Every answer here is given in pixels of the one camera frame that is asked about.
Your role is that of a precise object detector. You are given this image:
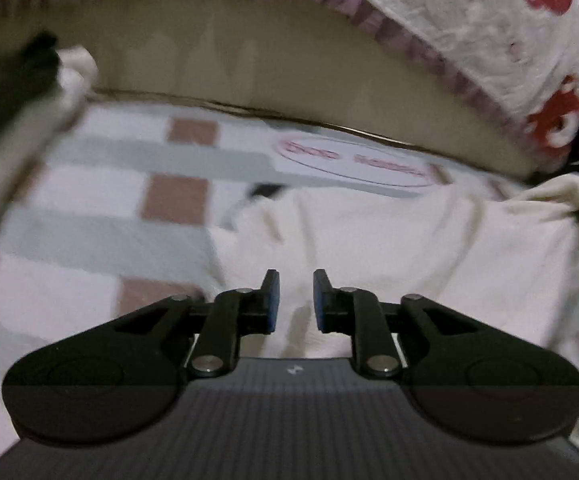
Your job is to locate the beige sofa base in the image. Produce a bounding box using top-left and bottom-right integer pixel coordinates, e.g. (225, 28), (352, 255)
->
(42, 0), (535, 177)

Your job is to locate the checkered Happy dog rug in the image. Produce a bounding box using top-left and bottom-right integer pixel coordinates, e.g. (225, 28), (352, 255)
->
(0, 103), (519, 455)

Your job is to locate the white waffle knit garment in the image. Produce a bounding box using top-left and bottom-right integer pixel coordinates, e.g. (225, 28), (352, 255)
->
(210, 174), (579, 368)

